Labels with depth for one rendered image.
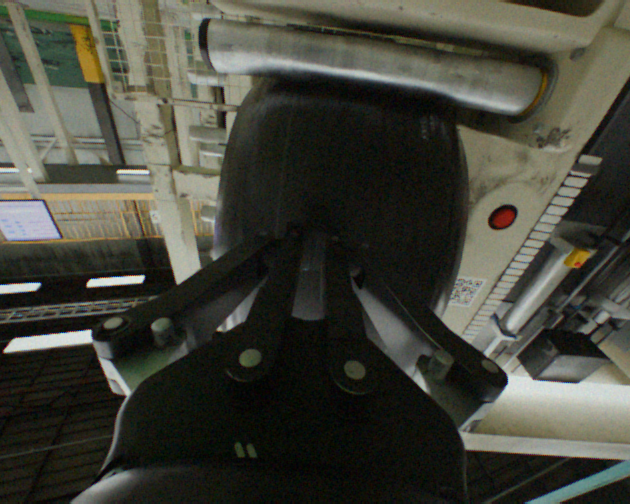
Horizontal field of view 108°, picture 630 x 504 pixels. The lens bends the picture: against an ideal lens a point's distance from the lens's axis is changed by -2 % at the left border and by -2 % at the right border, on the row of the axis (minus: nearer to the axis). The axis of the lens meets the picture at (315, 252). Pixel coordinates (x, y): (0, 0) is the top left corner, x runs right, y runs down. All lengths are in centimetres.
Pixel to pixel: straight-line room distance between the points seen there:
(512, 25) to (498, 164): 19
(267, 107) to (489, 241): 40
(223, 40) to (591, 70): 32
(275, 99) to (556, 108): 27
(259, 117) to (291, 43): 7
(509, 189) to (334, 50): 32
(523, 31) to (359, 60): 14
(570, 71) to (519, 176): 17
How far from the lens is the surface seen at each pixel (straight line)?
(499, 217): 48
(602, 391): 136
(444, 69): 31
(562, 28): 33
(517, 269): 59
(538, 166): 48
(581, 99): 34
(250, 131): 28
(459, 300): 57
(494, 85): 33
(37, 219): 456
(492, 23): 30
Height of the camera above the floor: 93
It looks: 33 degrees up
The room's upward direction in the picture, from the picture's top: 172 degrees counter-clockwise
